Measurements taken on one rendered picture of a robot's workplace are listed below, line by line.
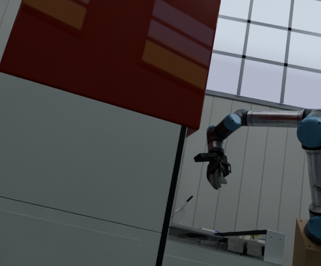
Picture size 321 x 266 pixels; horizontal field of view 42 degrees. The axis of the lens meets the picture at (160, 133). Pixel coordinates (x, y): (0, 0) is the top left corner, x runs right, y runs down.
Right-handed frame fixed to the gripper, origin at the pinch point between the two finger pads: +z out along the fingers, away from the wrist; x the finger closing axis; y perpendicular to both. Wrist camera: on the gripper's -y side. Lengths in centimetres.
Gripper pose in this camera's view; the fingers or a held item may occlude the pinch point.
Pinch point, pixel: (215, 186)
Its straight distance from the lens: 183.7
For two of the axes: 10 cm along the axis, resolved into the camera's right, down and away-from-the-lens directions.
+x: -6.0, 5.4, 5.9
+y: 8.0, 4.3, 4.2
